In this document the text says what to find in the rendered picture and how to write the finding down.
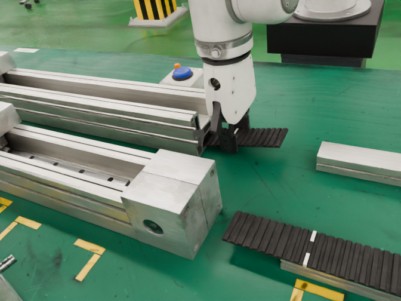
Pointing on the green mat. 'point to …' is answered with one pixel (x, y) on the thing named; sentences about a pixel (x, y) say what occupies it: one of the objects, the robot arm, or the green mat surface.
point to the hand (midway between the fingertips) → (234, 133)
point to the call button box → (197, 77)
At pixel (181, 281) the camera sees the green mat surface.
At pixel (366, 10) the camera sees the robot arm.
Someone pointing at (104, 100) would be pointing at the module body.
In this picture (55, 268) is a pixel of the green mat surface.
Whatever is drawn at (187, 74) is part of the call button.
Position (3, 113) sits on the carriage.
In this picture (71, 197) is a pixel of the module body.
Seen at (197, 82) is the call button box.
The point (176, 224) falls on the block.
